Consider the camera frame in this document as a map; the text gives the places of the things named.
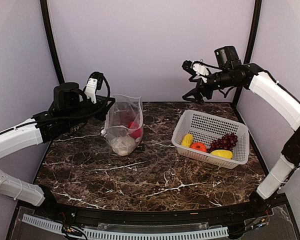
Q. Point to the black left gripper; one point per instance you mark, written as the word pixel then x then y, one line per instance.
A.
pixel 103 108

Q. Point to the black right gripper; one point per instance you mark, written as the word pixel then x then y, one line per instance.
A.
pixel 200 86

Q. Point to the clear zip top bag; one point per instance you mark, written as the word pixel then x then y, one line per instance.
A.
pixel 126 109

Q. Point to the red toy bell pepper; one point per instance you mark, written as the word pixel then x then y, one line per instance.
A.
pixel 135 131

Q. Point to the white toy cauliflower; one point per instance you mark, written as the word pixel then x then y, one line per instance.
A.
pixel 123 145

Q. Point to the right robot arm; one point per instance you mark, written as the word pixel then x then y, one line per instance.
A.
pixel 232 73

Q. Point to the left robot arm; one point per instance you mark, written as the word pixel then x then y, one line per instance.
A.
pixel 70 108

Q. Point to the white perforated plastic basket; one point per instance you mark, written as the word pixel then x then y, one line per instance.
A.
pixel 205 128

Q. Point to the yellow toy corn cob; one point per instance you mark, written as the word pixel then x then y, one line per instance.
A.
pixel 187 140

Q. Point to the purple toy grape bunch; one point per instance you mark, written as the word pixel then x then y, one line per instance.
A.
pixel 226 142

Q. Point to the yellow toy mango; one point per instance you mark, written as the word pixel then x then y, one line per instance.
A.
pixel 227 154

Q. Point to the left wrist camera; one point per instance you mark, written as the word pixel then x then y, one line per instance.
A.
pixel 94 83

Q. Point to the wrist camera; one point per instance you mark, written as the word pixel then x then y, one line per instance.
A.
pixel 94 83
pixel 197 70

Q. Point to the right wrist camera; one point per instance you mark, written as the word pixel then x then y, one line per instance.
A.
pixel 197 70

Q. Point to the black right corner post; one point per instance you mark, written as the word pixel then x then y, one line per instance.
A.
pixel 253 31

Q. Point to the black corner post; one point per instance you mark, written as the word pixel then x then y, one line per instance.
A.
pixel 253 31
pixel 51 41

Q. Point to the black left corner post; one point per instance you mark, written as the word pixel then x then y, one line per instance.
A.
pixel 51 41

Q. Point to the black front rail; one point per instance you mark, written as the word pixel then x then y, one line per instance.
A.
pixel 226 215

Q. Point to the white slotted cable duct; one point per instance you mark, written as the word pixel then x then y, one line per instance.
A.
pixel 128 232

